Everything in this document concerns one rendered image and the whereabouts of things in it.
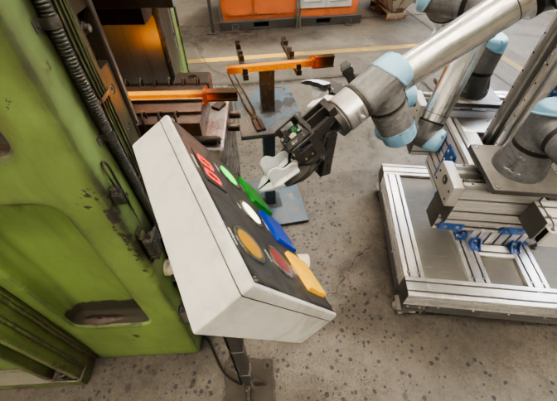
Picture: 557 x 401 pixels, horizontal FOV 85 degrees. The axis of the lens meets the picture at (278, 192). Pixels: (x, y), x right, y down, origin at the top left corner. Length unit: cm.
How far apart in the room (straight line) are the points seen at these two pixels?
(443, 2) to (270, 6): 362
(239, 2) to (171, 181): 417
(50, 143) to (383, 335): 145
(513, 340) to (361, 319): 68
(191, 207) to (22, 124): 34
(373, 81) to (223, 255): 42
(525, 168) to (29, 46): 119
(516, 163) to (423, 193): 82
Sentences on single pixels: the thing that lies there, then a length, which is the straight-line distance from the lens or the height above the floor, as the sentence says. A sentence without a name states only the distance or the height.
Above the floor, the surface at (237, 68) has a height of 95.
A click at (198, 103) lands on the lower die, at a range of 98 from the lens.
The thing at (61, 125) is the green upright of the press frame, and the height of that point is 119.
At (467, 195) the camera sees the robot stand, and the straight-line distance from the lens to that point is 117.
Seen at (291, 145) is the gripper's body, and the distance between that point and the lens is 57.
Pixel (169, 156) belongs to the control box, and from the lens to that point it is 48.
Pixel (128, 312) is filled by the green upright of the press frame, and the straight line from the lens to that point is 133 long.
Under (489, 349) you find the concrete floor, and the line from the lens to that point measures 180.
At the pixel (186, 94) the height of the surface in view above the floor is 101.
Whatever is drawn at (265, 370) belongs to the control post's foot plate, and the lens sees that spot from 151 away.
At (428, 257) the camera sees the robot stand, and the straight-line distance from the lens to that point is 165.
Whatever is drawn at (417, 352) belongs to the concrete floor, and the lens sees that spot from 165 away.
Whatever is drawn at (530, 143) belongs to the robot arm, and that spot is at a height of 94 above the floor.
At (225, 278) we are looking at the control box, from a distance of 33.
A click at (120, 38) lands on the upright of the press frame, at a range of 126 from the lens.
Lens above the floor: 148
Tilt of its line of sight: 47 degrees down
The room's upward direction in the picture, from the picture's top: straight up
